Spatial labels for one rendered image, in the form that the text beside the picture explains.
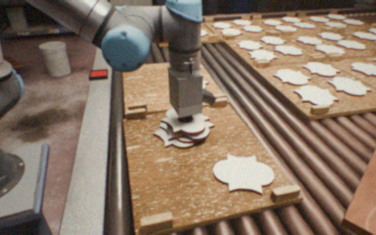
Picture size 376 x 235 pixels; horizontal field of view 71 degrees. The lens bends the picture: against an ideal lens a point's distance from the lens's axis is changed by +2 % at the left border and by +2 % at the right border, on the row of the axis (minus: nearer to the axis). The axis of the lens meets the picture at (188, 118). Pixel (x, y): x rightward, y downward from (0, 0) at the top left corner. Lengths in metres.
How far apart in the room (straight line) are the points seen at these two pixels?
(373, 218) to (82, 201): 0.53
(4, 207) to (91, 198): 0.20
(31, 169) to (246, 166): 0.55
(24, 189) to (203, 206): 0.44
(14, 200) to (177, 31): 0.53
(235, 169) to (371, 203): 0.26
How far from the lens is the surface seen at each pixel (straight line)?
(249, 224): 0.57
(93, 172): 0.70
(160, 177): 0.62
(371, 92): 1.15
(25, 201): 0.73
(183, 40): 0.59
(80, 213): 0.62
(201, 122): 0.70
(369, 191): 0.54
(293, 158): 0.74
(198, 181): 0.61
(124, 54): 0.45
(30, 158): 0.85
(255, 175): 0.62
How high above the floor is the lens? 1.38
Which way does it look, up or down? 33 degrees down
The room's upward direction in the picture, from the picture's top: straight up
